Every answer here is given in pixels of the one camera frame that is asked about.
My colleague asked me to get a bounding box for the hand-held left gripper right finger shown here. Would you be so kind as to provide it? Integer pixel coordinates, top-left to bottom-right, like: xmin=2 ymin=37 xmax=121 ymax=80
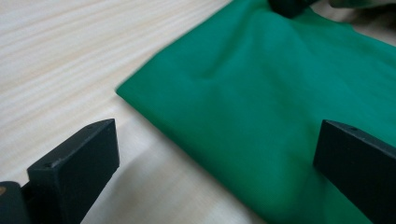
xmin=312 ymin=119 xmax=396 ymax=224

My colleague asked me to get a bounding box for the green t-shirt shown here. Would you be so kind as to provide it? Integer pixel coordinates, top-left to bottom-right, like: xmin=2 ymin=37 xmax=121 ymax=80
xmin=115 ymin=0 xmax=396 ymax=224

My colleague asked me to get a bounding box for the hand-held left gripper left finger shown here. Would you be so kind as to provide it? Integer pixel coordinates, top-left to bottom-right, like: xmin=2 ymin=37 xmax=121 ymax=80
xmin=26 ymin=118 xmax=120 ymax=224

